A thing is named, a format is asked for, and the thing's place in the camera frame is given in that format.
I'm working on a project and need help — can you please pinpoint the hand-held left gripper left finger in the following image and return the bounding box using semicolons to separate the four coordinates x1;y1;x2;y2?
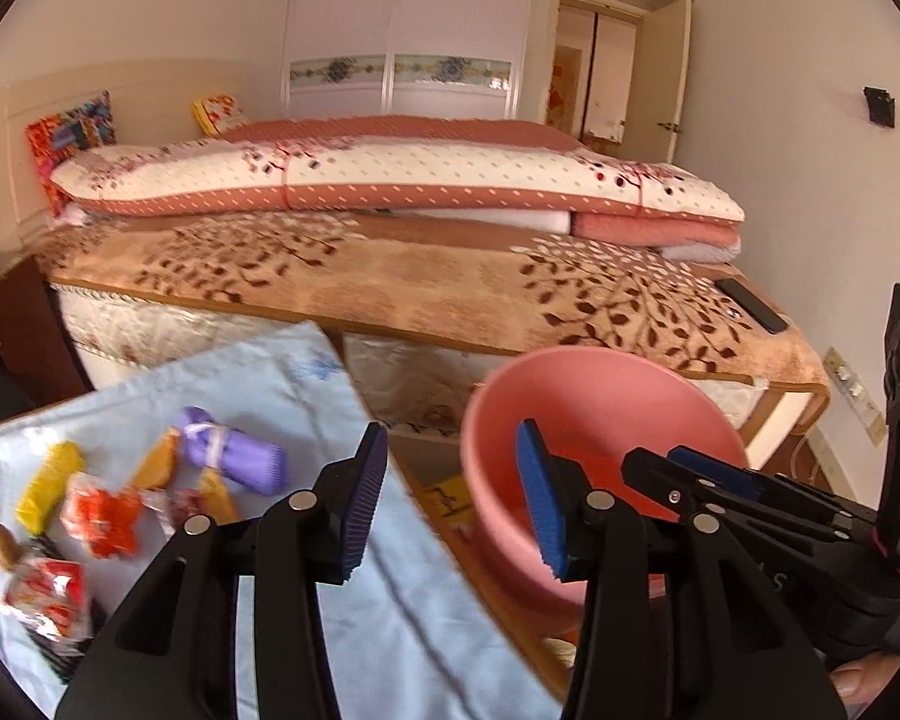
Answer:
55;421;389;720

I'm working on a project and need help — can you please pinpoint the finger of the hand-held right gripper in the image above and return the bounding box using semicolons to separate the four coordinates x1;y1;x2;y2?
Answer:
666;445;878;533
620;448;856;541

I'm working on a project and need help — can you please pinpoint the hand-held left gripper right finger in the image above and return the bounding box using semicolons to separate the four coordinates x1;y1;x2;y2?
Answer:
515;418;848;720

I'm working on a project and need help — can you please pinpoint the pink plastic bucket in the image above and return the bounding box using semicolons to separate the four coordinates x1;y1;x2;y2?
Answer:
461;347;751;616

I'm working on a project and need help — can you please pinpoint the purple cloth roll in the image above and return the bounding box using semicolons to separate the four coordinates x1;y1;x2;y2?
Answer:
176;406;290;496

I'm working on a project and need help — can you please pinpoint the red white snack wrapper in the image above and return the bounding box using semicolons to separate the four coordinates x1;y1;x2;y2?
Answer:
0;559;95;642
64;472;147;560

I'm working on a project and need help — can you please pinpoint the person's right hand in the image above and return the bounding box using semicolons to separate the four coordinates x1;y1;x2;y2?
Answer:
827;652;900;720

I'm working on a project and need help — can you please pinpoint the light blue cloth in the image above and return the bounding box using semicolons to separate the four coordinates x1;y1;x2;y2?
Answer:
0;321;563;720

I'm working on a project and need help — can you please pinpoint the black smartphone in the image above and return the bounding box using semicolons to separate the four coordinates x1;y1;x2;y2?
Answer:
715;277;790;336

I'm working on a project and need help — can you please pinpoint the clear red candy wrapper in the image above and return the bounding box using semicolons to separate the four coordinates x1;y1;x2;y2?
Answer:
139;487;203;537

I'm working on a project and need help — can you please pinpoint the white folded sheet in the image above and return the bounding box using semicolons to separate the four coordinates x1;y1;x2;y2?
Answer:
660;236;743;265

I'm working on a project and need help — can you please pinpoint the brown leaf print blanket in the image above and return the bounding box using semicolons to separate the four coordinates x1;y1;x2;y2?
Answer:
34;210;830;391

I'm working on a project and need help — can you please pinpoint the white quilted mattress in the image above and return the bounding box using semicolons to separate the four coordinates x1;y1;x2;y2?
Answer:
49;285;766;436

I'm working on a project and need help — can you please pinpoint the pink folded blanket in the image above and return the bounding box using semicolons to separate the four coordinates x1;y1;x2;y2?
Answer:
570;214;743;248

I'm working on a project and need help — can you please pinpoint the pink polka dot quilt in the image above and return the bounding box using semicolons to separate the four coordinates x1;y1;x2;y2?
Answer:
49;116;747;222

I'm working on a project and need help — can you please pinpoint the brown wooden nightstand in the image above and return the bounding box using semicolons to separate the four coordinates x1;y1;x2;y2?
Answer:
0;255;95;413

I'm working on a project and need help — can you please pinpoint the yellow floral pillow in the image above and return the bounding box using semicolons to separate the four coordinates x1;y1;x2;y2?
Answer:
191;94;250;137

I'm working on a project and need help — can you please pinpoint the bed with brown blanket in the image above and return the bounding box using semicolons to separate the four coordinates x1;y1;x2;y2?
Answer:
0;60;830;466

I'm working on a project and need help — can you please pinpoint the colourful patterned pillow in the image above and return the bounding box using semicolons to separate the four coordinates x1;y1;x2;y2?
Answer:
25;90;117;215

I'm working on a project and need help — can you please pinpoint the white sliding door wardrobe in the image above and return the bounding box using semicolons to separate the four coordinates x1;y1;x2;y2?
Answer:
281;0;537;121

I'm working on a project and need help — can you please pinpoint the wall socket with charger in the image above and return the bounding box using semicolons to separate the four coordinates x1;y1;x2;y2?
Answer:
823;347;890;443

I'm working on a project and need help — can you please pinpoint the black wall bracket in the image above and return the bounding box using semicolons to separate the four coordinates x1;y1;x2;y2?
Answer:
862;85;897;128

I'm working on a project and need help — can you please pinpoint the cream door frame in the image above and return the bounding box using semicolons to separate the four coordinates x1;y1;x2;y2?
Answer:
544;0;695;166

